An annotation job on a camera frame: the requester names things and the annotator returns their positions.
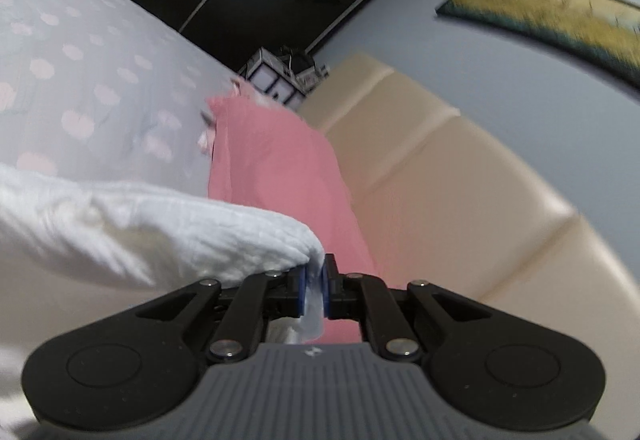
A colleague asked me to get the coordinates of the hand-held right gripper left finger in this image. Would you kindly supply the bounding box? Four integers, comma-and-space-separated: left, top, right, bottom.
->
136, 264, 307, 363

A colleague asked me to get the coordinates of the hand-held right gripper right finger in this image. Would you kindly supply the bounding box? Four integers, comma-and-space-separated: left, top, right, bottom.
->
322, 253, 493, 363

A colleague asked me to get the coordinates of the white crinkled cloth garment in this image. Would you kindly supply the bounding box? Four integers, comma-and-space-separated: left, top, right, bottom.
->
0, 163, 327, 346

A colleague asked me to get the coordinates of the pink pillow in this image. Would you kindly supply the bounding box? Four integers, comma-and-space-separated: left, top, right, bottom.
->
198, 79, 387, 346

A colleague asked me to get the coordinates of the beige padded headboard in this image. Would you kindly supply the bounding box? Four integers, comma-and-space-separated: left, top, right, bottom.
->
295, 52, 640, 440

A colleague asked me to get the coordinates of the grey pink polka-dot bed sheet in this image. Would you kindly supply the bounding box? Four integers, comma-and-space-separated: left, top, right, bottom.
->
0, 0, 261, 201

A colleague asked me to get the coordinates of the framed yellow landscape painting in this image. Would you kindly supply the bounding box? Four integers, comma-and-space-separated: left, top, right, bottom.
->
434, 0, 640, 90

